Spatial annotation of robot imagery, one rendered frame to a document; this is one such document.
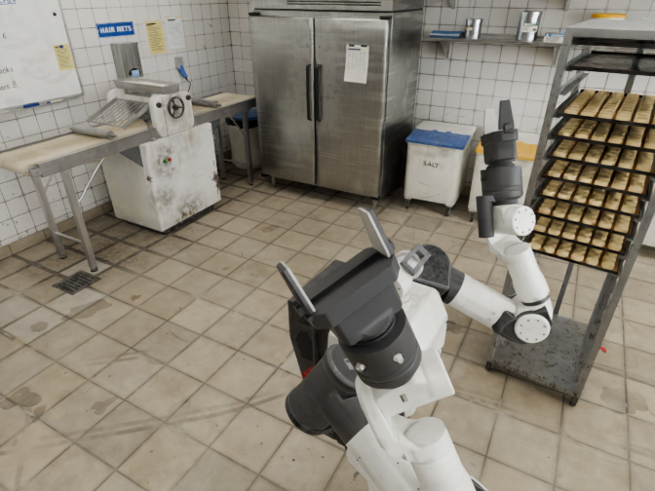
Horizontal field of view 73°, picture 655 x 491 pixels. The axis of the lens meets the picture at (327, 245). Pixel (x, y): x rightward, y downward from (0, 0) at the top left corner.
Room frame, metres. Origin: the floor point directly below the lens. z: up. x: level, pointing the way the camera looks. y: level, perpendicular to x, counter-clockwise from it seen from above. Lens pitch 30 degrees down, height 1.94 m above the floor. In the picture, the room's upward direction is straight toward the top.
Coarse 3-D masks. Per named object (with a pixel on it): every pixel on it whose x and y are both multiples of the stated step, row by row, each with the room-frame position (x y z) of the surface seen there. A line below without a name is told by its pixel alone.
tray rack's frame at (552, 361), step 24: (576, 24) 1.99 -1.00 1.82; (600, 24) 1.99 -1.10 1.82; (624, 24) 1.99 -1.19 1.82; (648, 24) 1.99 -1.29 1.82; (576, 72) 2.36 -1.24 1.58; (552, 336) 2.03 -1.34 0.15; (576, 336) 2.03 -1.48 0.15; (504, 360) 1.83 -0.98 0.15; (528, 360) 1.83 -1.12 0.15; (552, 360) 1.83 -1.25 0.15; (576, 360) 1.83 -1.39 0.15; (552, 384) 1.66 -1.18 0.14; (576, 384) 1.66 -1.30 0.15
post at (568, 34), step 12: (564, 36) 1.86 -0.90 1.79; (564, 48) 1.85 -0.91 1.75; (564, 60) 1.85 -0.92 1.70; (552, 96) 1.85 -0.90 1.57; (552, 108) 1.85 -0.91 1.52; (552, 120) 1.86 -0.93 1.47; (540, 144) 1.85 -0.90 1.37; (540, 156) 1.85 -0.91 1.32; (540, 168) 1.86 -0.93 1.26; (528, 192) 1.85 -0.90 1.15; (528, 204) 1.85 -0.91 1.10; (504, 288) 1.86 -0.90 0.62; (492, 336) 1.86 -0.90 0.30; (492, 348) 1.85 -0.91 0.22
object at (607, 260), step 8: (536, 240) 1.90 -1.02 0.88; (544, 240) 1.93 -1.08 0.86; (552, 240) 1.90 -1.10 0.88; (560, 240) 1.93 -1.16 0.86; (536, 248) 1.83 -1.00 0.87; (544, 248) 1.82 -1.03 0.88; (552, 248) 1.81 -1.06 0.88; (560, 248) 1.81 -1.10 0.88; (568, 248) 1.81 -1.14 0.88; (576, 248) 1.81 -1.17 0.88; (584, 248) 1.82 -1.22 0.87; (592, 248) 1.81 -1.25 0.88; (568, 256) 1.77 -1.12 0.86; (576, 256) 1.74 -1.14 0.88; (584, 256) 1.77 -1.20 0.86; (592, 256) 1.75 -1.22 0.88; (600, 256) 1.77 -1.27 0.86; (608, 256) 1.74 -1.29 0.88; (616, 256) 1.76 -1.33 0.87; (592, 264) 1.70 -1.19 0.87; (600, 264) 1.71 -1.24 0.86; (608, 264) 1.67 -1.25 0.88; (616, 264) 1.71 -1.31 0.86
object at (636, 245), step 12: (648, 204) 1.61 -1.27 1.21; (648, 216) 1.59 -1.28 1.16; (636, 240) 1.60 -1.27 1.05; (636, 252) 1.59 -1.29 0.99; (624, 276) 1.60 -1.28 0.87; (612, 300) 1.60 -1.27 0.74; (612, 312) 1.59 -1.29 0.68; (600, 336) 1.59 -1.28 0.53; (588, 360) 1.60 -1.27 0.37; (588, 372) 1.59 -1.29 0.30; (576, 396) 1.60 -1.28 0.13
